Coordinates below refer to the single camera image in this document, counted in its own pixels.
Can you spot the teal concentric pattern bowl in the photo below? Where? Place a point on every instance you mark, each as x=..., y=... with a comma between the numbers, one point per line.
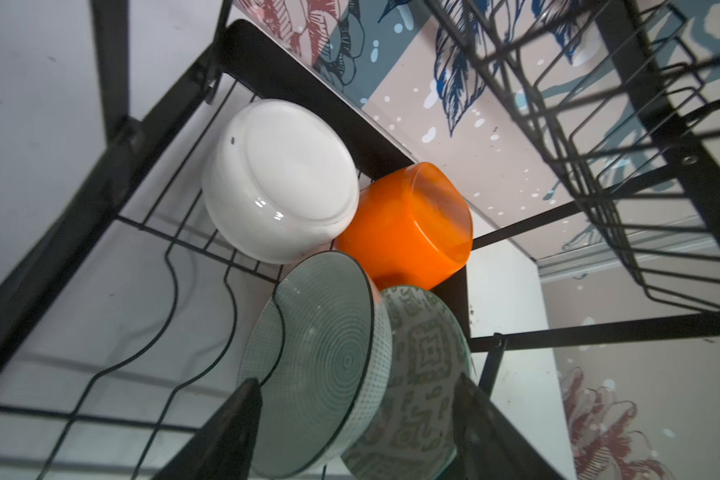
x=321, y=351

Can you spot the black wire dish rack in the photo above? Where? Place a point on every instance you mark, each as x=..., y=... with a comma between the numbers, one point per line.
x=593, y=286

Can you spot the white ceramic bowl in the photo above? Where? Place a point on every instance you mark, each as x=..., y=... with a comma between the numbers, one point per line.
x=281, y=182

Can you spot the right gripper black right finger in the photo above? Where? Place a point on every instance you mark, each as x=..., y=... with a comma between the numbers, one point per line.
x=488, y=445

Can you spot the grey green patterned bowl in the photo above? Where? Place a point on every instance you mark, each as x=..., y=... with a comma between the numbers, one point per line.
x=411, y=436

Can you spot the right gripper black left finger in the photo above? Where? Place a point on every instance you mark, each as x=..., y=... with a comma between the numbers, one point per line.
x=223, y=447

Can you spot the orange plastic bowl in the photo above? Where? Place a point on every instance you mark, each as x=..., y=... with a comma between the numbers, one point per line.
x=412, y=227

